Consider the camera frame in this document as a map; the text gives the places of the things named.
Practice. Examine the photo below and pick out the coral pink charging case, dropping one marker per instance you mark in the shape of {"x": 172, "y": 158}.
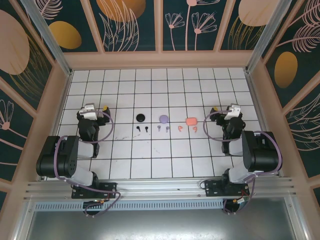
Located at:
{"x": 191, "y": 121}

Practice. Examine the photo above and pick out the black round charging case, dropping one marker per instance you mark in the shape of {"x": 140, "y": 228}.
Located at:
{"x": 141, "y": 118}

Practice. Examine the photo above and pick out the purple round charging case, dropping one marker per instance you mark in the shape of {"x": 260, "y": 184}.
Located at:
{"x": 163, "y": 118}

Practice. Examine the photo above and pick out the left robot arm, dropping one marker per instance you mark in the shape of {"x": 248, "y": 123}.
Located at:
{"x": 67, "y": 155}

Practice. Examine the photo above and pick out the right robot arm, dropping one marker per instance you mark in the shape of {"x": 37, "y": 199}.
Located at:
{"x": 262, "y": 155}

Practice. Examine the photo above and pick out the grey metal sheet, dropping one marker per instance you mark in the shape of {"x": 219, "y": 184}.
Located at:
{"x": 160, "y": 225}

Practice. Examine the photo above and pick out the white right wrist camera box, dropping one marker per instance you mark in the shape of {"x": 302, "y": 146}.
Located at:
{"x": 233, "y": 112}

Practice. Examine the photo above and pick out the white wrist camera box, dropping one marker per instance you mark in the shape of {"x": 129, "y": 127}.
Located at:
{"x": 88, "y": 112}
{"x": 233, "y": 112}

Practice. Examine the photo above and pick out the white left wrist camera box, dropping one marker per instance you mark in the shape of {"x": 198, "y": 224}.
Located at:
{"x": 88, "y": 112}

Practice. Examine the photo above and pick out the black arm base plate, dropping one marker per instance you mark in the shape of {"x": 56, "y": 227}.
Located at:
{"x": 110, "y": 187}
{"x": 212, "y": 187}

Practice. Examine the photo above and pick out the aluminium mounting rail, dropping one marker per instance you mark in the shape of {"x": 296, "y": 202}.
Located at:
{"x": 160, "y": 187}

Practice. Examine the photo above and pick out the aluminium frame post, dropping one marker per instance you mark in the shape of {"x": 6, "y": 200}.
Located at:
{"x": 48, "y": 37}
{"x": 268, "y": 37}

